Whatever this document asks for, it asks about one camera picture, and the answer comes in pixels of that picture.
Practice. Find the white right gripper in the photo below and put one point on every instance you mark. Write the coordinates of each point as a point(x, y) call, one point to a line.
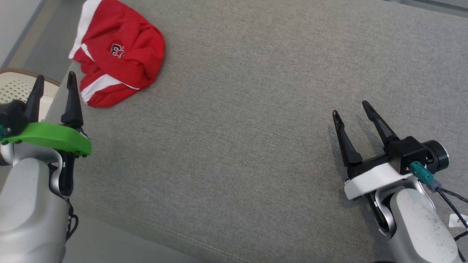
point(373, 179)

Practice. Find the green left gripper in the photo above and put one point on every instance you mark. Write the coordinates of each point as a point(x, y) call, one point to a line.
point(55, 137)

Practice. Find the red white sports shorts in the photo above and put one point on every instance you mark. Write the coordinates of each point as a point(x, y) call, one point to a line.
point(139, 62)

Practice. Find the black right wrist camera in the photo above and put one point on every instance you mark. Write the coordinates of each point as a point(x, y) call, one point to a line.
point(406, 153)

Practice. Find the cream perforated laundry basket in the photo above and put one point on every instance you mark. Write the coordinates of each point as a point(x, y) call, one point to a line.
point(14, 87)

